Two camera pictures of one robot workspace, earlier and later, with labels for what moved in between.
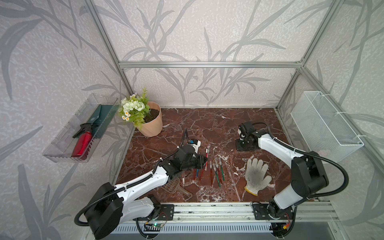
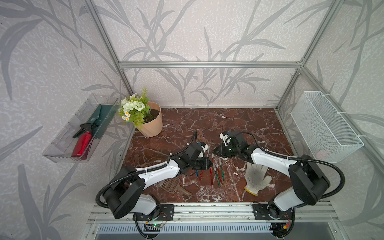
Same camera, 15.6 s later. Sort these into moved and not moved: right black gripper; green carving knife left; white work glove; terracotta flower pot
Moved: right black gripper
Not moved: green carving knife left; terracotta flower pot; white work glove
